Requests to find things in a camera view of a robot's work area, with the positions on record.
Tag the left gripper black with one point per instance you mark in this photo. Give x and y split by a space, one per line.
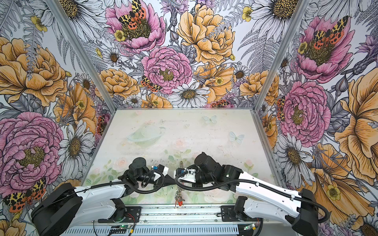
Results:
167 180

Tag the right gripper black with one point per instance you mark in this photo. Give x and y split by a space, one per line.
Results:
197 168

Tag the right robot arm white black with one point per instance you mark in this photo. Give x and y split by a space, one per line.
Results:
257 198

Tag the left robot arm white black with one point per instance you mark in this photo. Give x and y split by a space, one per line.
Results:
70 206

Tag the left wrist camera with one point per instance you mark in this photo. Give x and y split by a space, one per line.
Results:
161 168

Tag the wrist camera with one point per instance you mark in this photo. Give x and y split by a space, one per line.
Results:
185 175
161 168

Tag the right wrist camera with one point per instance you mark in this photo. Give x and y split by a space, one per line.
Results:
185 175

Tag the aluminium front rail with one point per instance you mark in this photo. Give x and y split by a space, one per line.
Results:
177 212

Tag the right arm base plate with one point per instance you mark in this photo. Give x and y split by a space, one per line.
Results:
229 214

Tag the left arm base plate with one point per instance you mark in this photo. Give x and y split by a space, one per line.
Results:
128 214

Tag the white vented cable duct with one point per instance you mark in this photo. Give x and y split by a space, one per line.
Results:
155 230

